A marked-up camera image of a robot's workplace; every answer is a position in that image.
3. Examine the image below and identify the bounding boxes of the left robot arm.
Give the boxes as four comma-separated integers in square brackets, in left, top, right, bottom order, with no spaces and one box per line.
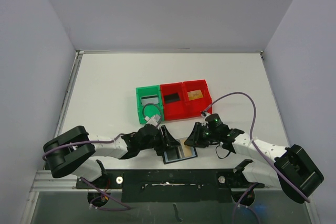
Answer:
[43,124,181,188]

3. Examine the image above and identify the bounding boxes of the green plastic bin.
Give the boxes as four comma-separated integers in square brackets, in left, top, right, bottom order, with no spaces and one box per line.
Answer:
[135,85,164,124]

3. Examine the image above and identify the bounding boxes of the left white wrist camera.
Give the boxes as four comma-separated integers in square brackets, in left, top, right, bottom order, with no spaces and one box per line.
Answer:
[144,114,162,126]

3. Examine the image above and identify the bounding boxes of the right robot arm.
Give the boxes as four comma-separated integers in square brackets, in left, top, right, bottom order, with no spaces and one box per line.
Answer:
[185,113,324,204]

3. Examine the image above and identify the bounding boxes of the black credit card in bin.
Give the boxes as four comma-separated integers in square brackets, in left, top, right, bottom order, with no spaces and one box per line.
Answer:
[164,93,181,104]

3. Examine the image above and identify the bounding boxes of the silver credit card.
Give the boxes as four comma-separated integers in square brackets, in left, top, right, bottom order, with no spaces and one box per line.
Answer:
[141,95,159,105]

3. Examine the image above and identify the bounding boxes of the black leather card holder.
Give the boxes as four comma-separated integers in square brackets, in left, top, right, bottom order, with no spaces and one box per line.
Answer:
[162,138,198,165]

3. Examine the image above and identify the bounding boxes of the gold credit card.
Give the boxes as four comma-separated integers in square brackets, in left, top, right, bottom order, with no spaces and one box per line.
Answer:
[187,90,203,101]

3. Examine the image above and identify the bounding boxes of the red plastic bin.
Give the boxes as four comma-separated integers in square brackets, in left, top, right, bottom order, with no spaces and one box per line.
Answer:
[160,82,190,121]
[183,79,212,118]

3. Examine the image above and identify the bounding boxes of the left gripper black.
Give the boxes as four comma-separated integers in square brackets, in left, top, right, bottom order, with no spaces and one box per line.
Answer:
[139,125,180,153]

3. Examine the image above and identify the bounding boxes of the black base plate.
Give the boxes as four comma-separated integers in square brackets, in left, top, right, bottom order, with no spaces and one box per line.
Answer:
[84,168,252,203]

